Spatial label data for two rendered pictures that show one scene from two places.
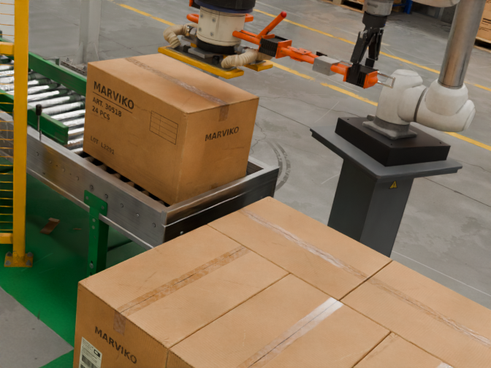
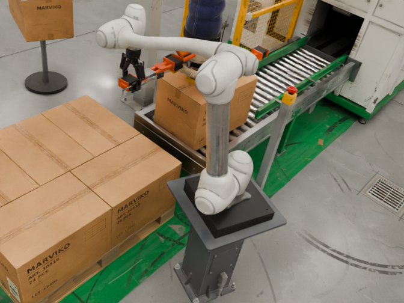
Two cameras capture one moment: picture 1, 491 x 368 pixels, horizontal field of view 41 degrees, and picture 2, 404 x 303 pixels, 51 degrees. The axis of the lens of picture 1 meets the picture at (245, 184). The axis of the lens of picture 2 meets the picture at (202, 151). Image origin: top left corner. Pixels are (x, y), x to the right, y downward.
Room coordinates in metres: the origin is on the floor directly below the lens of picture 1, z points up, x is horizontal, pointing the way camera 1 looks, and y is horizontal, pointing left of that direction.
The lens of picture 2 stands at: (2.54, -2.23, 2.44)
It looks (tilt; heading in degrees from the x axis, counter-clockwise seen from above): 40 degrees down; 89
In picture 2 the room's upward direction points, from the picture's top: 12 degrees clockwise
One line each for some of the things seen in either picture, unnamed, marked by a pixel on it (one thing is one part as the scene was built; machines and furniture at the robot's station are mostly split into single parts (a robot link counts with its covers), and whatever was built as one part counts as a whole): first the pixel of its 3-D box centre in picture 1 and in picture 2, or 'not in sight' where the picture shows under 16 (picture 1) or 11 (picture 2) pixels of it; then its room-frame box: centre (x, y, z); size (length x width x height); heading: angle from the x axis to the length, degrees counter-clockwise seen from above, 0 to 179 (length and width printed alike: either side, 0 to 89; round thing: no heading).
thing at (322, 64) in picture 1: (326, 65); (147, 75); (2.21, -0.20, 1.21); 0.07 x 0.07 x 0.04; 58
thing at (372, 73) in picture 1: (360, 76); (128, 82); (2.14, -0.31, 1.21); 0.08 x 0.07 x 0.05; 58
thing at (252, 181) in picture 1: (225, 192); (170, 138); (2.36, 0.07, 0.58); 0.70 x 0.03 x 0.06; 145
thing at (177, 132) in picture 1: (167, 125); (205, 100); (2.56, 0.37, 0.75); 0.60 x 0.40 x 0.40; 53
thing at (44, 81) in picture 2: not in sight; (44, 55); (0.99, 1.28, 0.31); 0.40 x 0.40 x 0.62
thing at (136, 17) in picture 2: not in sight; (133, 21); (2.15, -0.32, 1.56); 0.13 x 0.11 x 0.16; 64
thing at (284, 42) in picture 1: (275, 45); (172, 62); (2.33, -0.02, 1.21); 0.10 x 0.08 x 0.06; 148
